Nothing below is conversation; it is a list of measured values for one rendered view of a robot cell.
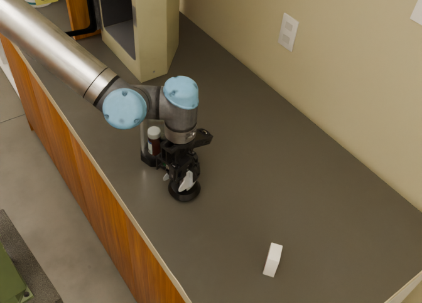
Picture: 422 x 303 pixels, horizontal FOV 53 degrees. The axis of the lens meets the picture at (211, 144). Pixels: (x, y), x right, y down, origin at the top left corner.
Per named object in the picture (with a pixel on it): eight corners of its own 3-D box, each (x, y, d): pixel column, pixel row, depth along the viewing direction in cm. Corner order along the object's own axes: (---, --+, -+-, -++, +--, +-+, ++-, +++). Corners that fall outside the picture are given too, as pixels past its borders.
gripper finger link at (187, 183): (174, 199, 115) (171, 175, 109) (189, 186, 119) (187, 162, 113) (183, 204, 114) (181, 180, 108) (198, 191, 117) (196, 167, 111)
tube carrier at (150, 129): (181, 152, 131) (183, 98, 115) (157, 171, 125) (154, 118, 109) (156, 134, 135) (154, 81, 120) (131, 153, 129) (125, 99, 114)
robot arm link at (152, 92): (104, 84, 87) (158, 87, 87) (114, 81, 98) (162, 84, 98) (103, 122, 88) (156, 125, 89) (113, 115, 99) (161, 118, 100)
